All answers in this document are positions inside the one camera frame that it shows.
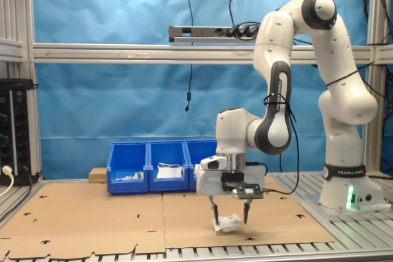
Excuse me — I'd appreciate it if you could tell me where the white plug with cable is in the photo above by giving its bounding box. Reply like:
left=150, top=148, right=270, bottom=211
left=0, top=165, right=15, bottom=198

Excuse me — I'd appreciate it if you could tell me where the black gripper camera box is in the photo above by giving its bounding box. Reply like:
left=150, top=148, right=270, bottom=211
left=222, top=173, right=265, bottom=201

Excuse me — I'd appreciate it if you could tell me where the blue bin with printed packets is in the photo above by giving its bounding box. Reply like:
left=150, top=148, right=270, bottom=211
left=184, top=139, right=218, bottom=191

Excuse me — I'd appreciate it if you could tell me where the aluminium frame post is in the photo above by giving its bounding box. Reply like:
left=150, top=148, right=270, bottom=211
left=365, top=0, right=388, bottom=172
left=0, top=0, right=42, bottom=180

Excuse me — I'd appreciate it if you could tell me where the brown cardboard sheet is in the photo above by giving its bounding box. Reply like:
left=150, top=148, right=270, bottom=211
left=161, top=173, right=337, bottom=249
left=0, top=182, right=166, bottom=260

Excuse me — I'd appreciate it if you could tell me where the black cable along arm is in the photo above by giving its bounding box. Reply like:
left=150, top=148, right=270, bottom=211
left=262, top=91, right=301, bottom=196

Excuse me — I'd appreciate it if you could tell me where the aluminium cross beam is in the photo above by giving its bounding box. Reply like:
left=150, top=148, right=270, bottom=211
left=32, top=42, right=374, bottom=66

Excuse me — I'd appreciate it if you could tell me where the blue bin with masks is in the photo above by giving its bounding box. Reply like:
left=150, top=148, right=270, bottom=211
left=148, top=141, right=189, bottom=193

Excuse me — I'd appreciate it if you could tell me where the white masks stack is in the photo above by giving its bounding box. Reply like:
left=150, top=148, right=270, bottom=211
left=156, top=163, right=185, bottom=180

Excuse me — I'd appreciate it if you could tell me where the grey power strip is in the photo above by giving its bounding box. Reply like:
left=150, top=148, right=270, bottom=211
left=168, top=25, right=261, bottom=44

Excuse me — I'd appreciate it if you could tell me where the white gauze packet clear-backed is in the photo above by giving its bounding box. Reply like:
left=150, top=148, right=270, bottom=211
left=211, top=214, right=245, bottom=234

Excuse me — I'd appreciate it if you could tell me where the aluminium side beam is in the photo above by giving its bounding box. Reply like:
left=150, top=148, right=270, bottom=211
left=0, top=37, right=25, bottom=63

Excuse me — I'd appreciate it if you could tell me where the wooden chipboard block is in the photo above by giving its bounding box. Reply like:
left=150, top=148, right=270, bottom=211
left=88, top=167, right=109, bottom=185

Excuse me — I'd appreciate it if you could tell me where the blue bin with small packets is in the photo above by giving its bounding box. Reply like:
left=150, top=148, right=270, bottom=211
left=107, top=142, right=150, bottom=195

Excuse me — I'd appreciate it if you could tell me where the black hanging cable with plug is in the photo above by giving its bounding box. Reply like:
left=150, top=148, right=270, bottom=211
left=184, top=0, right=195, bottom=112

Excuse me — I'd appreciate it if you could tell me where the black socket tower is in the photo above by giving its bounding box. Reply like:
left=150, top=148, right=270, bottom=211
left=0, top=78, right=39, bottom=187

